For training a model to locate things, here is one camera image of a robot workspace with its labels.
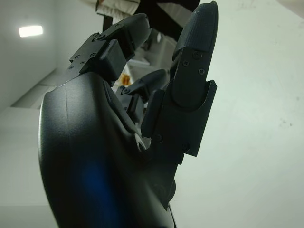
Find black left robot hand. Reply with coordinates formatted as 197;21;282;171
37;0;219;228

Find person, beige sweater, black trousers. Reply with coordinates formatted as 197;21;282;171
95;0;201;41

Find rectangular ceiling light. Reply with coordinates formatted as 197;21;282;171
18;25;44;38

